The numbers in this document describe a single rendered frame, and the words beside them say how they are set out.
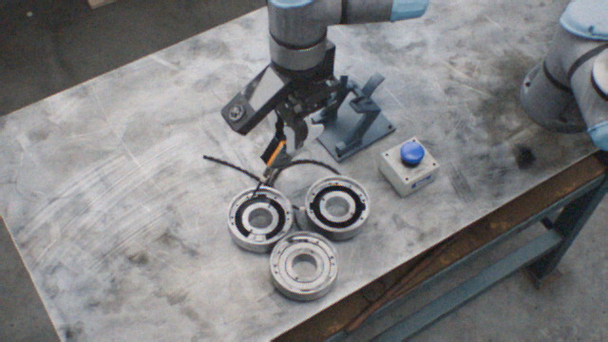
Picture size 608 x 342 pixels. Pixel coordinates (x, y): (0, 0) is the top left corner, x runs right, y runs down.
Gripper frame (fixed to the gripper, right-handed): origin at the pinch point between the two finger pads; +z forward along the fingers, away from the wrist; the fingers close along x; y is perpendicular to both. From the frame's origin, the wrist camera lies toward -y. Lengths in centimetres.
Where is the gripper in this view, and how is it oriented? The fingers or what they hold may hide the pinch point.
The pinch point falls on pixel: (283, 145)
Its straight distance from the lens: 115.4
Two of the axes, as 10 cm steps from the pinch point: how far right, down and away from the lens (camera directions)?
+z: -0.3, 5.5, 8.4
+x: -5.8, -6.9, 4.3
